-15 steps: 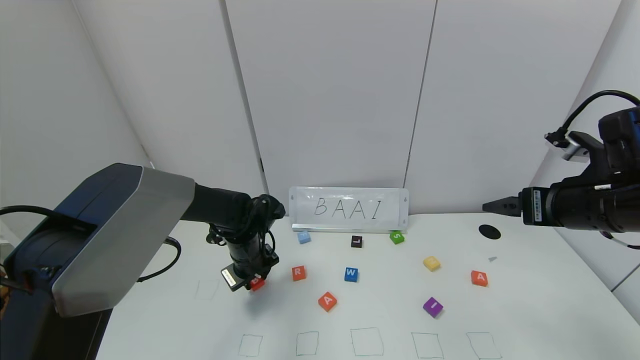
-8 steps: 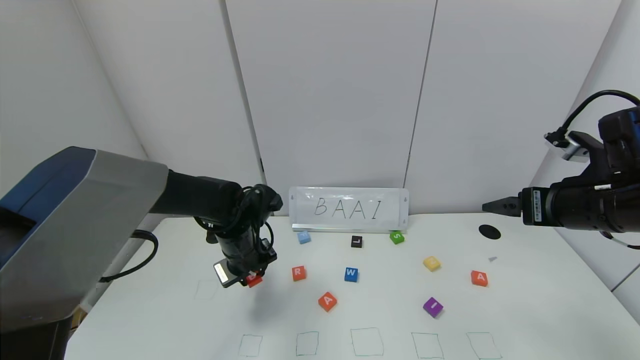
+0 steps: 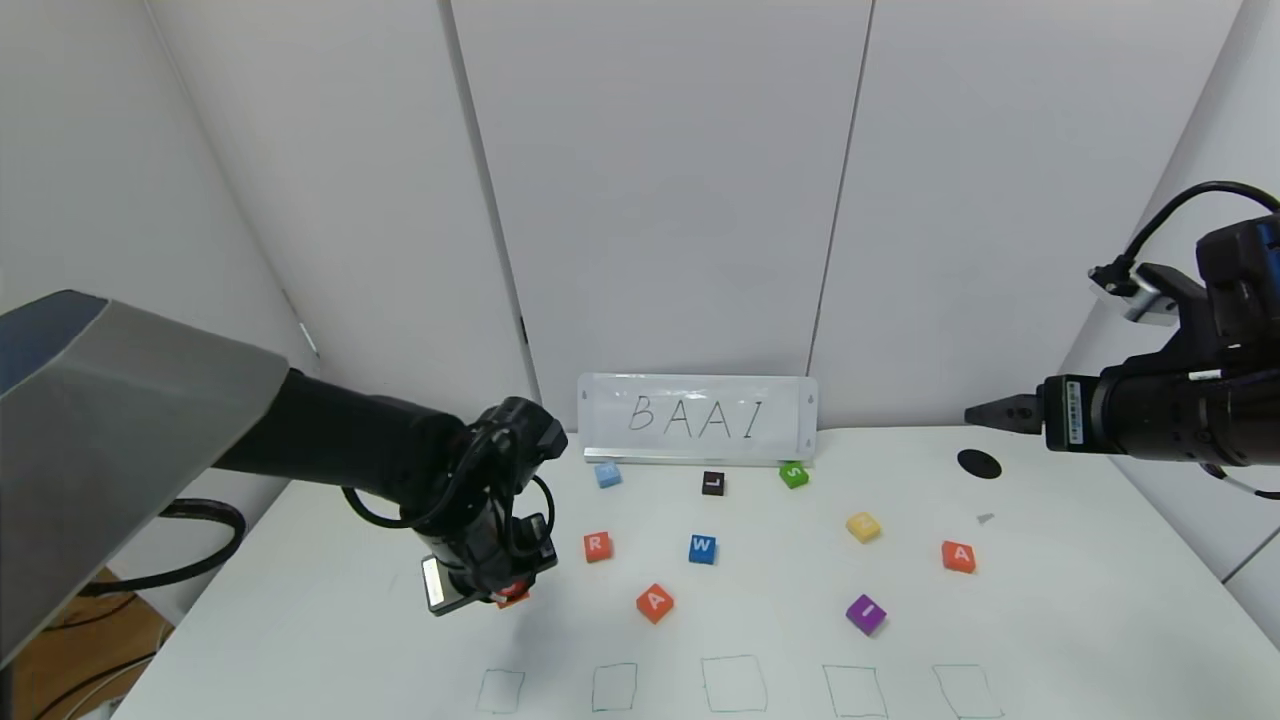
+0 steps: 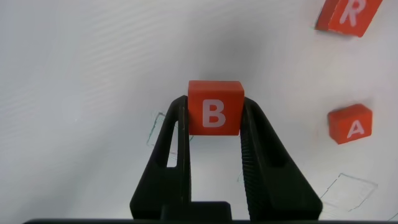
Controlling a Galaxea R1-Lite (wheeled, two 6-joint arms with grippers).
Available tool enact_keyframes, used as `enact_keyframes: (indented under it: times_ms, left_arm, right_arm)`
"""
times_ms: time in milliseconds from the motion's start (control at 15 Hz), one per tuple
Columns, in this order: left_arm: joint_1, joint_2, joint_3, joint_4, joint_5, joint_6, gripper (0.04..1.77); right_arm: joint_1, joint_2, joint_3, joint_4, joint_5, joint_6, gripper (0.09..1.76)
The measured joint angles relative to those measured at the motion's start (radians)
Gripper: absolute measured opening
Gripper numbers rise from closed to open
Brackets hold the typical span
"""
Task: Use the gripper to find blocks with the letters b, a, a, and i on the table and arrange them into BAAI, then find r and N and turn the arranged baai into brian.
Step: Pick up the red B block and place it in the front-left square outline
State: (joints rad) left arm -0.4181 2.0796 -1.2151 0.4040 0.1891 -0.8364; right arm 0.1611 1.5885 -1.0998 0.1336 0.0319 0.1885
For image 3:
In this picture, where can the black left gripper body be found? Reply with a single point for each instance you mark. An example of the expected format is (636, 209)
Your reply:
(437, 584)

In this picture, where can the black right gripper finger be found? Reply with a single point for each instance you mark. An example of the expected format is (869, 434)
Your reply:
(1020, 402)
(1010, 420)

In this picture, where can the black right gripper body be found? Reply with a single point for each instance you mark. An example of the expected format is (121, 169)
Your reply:
(1068, 414)

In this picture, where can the orange letter B block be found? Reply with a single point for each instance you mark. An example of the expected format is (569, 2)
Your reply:
(515, 596)

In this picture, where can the orange letter A block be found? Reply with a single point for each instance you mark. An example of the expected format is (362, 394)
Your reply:
(959, 556)
(655, 602)

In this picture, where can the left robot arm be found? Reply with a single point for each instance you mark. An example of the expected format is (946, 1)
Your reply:
(130, 420)

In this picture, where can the clear sign holder BAAI paper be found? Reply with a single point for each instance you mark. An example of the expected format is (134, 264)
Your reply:
(700, 416)

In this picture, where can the orange letter R block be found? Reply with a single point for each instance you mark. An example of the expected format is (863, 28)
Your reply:
(597, 546)

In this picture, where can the yellow letter N block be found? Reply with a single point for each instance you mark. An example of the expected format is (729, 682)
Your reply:
(864, 526)

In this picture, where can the light blue letter block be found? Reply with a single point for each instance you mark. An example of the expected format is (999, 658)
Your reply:
(607, 474)

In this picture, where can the green letter S block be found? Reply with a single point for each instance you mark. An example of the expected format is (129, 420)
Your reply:
(794, 474)

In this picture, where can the purple letter I block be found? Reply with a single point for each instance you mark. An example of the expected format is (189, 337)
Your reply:
(866, 613)

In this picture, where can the blue letter W block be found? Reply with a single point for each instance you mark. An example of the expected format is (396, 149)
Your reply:
(702, 549)

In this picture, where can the grey panel hinge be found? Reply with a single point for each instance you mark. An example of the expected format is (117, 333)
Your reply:
(310, 338)

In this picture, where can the black letter L block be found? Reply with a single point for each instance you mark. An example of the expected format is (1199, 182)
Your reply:
(713, 484)

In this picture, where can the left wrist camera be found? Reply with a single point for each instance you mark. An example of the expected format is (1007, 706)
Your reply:
(436, 585)

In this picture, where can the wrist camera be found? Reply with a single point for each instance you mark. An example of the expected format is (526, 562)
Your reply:
(1145, 290)
(436, 585)

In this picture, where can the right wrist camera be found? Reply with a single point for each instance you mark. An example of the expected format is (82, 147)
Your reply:
(1145, 290)

